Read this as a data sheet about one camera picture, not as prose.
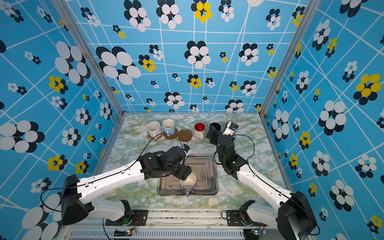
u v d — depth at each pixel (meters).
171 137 1.04
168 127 0.98
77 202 0.39
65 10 0.70
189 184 0.75
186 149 0.66
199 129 1.04
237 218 0.72
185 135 1.05
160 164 0.53
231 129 0.65
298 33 0.76
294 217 0.39
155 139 1.00
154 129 1.04
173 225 0.72
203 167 0.92
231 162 0.58
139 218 0.73
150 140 1.06
